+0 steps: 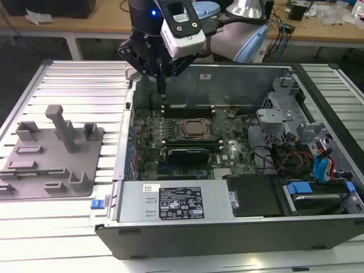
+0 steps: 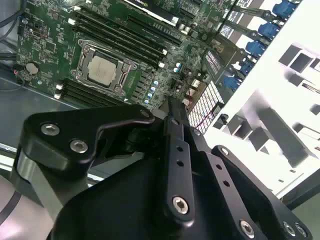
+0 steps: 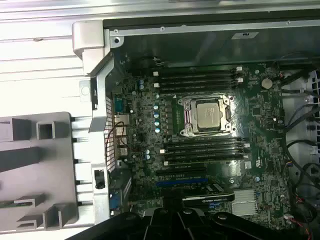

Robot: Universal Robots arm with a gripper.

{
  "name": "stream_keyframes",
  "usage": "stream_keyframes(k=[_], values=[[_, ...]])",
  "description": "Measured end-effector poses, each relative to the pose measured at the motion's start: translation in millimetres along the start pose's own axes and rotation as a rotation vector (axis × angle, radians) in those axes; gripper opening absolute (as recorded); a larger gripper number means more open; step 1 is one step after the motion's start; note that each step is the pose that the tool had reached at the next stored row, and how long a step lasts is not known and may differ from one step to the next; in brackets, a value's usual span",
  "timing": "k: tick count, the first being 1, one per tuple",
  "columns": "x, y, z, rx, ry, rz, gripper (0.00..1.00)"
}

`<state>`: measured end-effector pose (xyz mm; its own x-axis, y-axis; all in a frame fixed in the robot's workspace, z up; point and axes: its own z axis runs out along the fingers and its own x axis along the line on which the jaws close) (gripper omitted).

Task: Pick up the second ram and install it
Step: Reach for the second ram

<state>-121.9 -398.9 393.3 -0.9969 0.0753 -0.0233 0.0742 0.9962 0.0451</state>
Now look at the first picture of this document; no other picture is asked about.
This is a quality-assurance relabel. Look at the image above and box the blue flat wire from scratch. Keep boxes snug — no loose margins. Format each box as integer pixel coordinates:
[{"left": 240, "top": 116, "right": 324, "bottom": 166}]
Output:
[{"left": 312, "top": 155, "right": 332, "bottom": 183}]

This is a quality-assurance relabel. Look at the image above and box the large black equipment case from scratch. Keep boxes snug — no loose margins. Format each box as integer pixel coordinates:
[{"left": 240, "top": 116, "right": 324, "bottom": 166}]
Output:
[{"left": 5, "top": 0, "right": 93, "bottom": 19}]

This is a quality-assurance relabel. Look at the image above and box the red yellow black wire bundle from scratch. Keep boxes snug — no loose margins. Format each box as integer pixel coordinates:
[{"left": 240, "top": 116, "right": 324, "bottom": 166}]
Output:
[{"left": 276, "top": 151, "right": 314, "bottom": 175}]

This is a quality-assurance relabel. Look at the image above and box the grey metal drive cage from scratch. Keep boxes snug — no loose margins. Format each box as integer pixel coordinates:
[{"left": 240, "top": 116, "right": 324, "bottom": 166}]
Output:
[{"left": 255, "top": 76, "right": 307, "bottom": 138}]

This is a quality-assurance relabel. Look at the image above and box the installed green RAM stick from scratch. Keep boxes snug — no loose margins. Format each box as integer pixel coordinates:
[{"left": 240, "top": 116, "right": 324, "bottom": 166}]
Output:
[{"left": 167, "top": 104, "right": 213, "bottom": 110}]

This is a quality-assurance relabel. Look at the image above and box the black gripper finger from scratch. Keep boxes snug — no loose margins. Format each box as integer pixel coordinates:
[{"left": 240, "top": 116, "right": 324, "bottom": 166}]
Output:
[
  {"left": 162, "top": 55, "right": 197, "bottom": 99},
  {"left": 118, "top": 42, "right": 162, "bottom": 97}
]

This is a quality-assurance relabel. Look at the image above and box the blue cable on desk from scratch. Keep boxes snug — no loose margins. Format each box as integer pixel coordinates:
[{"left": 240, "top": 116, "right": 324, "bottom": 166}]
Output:
[{"left": 272, "top": 11, "right": 289, "bottom": 62}]

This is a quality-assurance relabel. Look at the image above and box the black open PC case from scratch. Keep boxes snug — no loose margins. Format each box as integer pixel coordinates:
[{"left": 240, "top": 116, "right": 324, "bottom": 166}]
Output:
[{"left": 88, "top": 61, "right": 364, "bottom": 261}]

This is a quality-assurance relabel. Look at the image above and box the black plastic drive cover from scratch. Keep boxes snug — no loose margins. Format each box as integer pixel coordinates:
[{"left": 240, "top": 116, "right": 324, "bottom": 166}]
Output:
[{"left": 224, "top": 174, "right": 286, "bottom": 218}]

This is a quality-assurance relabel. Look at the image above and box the black RAM slot bank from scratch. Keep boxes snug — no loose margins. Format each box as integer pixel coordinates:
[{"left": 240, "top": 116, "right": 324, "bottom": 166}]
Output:
[
  {"left": 160, "top": 137, "right": 224, "bottom": 153},
  {"left": 160, "top": 102, "right": 216, "bottom": 119}
]

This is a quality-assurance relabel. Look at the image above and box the silver chipset heatsink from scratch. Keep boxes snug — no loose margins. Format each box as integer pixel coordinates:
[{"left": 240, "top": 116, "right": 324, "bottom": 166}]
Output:
[{"left": 212, "top": 167, "right": 231, "bottom": 179}]

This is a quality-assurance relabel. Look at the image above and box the green motherboard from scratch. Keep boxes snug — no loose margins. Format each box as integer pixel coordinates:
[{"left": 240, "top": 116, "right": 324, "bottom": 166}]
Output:
[{"left": 129, "top": 104, "right": 259, "bottom": 181}]

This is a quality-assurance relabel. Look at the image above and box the silver CPU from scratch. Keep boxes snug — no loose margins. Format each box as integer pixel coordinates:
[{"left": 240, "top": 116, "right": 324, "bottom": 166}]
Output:
[{"left": 186, "top": 121, "right": 210, "bottom": 135}]

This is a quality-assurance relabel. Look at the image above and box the grey plastic parts rack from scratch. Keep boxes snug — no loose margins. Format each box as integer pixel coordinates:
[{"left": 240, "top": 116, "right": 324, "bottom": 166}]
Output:
[{"left": 0, "top": 104, "right": 105, "bottom": 200}]

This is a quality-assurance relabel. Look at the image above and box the black box on desk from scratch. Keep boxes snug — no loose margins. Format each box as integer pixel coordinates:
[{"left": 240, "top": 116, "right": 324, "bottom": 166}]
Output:
[{"left": 288, "top": 2, "right": 308, "bottom": 21}]

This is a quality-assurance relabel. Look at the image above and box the black graphics card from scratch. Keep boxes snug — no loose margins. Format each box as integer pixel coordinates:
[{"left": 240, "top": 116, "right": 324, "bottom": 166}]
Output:
[{"left": 167, "top": 147, "right": 210, "bottom": 166}]

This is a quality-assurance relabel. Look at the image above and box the grey power supply black label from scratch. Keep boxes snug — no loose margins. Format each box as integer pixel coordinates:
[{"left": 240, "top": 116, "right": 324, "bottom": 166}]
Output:
[{"left": 117, "top": 180, "right": 240, "bottom": 224}]

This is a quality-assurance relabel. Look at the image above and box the hard disk in blue carrier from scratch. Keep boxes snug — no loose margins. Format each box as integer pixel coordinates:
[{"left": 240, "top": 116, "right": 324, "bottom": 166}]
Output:
[{"left": 283, "top": 180, "right": 356, "bottom": 216}]

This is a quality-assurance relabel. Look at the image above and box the crumpled white paper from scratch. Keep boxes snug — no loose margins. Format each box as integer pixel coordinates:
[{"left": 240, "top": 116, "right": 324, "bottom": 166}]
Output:
[{"left": 24, "top": 7, "right": 55, "bottom": 26}]

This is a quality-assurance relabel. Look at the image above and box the black looped cable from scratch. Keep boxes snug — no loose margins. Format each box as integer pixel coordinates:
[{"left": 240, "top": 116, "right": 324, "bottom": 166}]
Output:
[{"left": 246, "top": 113, "right": 278, "bottom": 173}]

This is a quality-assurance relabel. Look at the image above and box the wooden desk white frame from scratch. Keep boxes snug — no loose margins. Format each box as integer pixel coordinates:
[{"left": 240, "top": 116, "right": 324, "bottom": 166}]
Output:
[
  {"left": 0, "top": 8, "right": 134, "bottom": 61},
  {"left": 263, "top": 0, "right": 364, "bottom": 57}
]

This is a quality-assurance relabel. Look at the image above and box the orange wire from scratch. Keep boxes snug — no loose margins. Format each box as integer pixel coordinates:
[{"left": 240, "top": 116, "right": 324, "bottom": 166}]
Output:
[{"left": 318, "top": 143, "right": 338, "bottom": 180}]

